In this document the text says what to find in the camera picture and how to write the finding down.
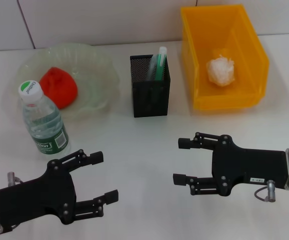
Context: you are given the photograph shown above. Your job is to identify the yellow plastic bin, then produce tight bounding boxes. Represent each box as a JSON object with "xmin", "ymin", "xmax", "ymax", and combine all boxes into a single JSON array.
[{"xmin": 180, "ymin": 4, "xmax": 271, "ymax": 111}]

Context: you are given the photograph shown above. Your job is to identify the grey marker pen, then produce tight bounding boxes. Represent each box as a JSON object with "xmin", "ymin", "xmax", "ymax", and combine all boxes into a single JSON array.
[{"xmin": 145, "ymin": 54, "xmax": 160, "ymax": 82}]

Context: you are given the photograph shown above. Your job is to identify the green pen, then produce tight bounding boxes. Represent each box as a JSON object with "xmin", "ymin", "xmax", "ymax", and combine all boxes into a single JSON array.
[{"xmin": 154, "ymin": 46, "xmax": 168, "ymax": 82}]

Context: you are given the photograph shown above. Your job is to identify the orange fruit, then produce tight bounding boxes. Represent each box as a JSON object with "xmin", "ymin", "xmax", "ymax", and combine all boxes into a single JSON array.
[{"xmin": 39, "ymin": 65, "xmax": 79, "ymax": 110}]

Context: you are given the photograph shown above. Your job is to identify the black mesh pen holder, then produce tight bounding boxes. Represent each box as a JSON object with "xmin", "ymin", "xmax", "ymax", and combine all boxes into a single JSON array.
[{"xmin": 129, "ymin": 54, "xmax": 172, "ymax": 118}]

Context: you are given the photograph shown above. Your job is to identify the white paper ball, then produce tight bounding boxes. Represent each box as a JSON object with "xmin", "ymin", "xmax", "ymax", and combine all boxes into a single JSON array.
[{"xmin": 206, "ymin": 55, "xmax": 236, "ymax": 88}]

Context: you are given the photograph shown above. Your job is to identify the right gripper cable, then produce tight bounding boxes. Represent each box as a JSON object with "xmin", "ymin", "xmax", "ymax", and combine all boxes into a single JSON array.
[{"xmin": 253, "ymin": 179, "xmax": 278, "ymax": 203}]

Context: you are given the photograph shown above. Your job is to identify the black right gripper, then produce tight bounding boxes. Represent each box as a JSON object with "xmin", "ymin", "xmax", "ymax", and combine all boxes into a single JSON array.
[{"xmin": 172, "ymin": 131, "xmax": 289, "ymax": 198}]

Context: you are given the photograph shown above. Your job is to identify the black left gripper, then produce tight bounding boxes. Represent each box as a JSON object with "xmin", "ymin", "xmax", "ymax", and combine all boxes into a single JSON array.
[{"xmin": 0, "ymin": 148, "xmax": 120, "ymax": 230}]

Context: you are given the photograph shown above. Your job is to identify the clear green-label water bottle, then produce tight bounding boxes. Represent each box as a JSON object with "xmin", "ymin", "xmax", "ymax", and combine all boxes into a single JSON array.
[{"xmin": 18, "ymin": 79, "xmax": 72, "ymax": 156}]

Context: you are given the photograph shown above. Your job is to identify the green glass fruit plate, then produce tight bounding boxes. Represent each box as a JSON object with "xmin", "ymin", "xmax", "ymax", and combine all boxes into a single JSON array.
[{"xmin": 10, "ymin": 42, "xmax": 121, "ymax": 123}]

